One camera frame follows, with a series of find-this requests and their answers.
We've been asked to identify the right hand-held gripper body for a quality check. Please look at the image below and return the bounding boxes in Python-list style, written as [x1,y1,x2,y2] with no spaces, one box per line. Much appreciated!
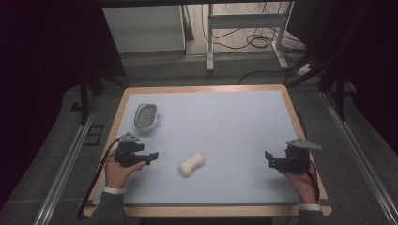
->
[280,138,323,175]

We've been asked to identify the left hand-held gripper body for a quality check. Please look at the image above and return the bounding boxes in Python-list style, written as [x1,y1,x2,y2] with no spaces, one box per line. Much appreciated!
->
[113,131,146,168]

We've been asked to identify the white oval soap dish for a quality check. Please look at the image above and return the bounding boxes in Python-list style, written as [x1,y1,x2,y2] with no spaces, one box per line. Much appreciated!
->
[133,102,161,133]

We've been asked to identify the person's left hand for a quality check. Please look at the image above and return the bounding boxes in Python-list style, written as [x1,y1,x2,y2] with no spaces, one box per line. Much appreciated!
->
[104,155,147,190]

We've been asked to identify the person's right hand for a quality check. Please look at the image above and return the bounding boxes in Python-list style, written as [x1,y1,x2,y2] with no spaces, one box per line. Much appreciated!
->
[279,168,319,206]

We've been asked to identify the light blue table mat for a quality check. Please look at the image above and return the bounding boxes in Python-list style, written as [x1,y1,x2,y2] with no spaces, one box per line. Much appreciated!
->
[92,90,302,206]

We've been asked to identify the wooden table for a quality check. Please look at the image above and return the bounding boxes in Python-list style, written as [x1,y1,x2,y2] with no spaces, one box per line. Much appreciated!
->
[82,83,333,218]

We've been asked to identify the black stand legs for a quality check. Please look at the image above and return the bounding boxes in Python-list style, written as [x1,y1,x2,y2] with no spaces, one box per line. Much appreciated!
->
[285,52,358,122]
[78,69,130,126]

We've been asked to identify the white power strip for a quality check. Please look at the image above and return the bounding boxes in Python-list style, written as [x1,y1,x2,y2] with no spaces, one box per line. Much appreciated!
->
[295,63,315,78]

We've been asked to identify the white cabinet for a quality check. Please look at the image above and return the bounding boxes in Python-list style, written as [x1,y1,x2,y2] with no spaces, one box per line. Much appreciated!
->
[101,5,187,54]

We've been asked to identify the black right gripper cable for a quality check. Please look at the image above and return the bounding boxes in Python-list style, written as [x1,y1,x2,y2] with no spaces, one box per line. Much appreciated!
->
[304,158,321,203]

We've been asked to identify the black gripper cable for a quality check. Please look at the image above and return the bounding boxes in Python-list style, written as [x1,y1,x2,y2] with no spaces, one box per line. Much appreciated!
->
[304,158,321,203]
[77,137,122,220]

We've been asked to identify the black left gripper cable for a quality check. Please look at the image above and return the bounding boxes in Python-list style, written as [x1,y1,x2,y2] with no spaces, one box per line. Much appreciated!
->
[77,137,122,220]

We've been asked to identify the metal floor rail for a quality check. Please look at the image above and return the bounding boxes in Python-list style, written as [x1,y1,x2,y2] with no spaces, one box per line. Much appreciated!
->
[321,91,398,225]
[32,107,99,225]

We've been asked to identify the black floor cables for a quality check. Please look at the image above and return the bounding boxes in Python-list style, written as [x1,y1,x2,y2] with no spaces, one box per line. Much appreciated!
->
[200,2,311,86]

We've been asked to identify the white metal desk frame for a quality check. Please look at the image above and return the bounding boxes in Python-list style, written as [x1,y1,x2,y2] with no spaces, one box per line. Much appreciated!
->
[206,0,296,73]

